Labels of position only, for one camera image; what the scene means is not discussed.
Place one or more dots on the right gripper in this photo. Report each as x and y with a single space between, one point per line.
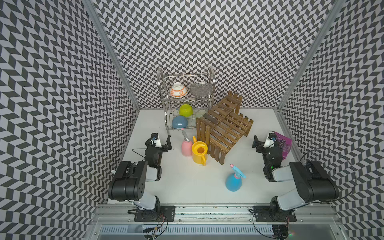
260 144

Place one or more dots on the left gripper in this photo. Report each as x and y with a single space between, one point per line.
164 146

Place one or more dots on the pink spray bottle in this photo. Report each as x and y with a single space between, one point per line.
186 147

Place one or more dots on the yellow watering can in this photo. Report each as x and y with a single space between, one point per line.
200 152

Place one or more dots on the blue spray bottle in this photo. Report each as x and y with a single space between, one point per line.
234 181

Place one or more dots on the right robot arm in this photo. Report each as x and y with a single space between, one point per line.
312 183

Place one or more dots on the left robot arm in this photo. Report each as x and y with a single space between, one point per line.
130 178

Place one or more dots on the wooden slatted shelf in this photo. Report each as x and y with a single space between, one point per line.
223 126

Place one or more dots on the blue bowl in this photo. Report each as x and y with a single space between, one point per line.
179 122

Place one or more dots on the purple snack box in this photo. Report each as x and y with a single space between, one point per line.
285 144

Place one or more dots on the lime green bowl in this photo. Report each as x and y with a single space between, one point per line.
186 110

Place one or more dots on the metal dish rack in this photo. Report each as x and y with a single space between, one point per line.
171 105

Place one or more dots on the white orange patterned bowl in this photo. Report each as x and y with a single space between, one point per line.
178 90

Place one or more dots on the grey glass plate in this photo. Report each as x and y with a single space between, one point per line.
201 89

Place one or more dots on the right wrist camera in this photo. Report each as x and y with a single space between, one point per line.
270 140

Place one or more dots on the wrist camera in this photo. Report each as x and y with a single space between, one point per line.
155 140
270 140

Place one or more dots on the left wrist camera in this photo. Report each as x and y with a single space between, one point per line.
155 140

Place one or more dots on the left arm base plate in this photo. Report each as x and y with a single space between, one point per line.
163 213

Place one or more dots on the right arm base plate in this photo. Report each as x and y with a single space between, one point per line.
265 214

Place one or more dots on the aluminium front rail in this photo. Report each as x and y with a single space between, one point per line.
200 214

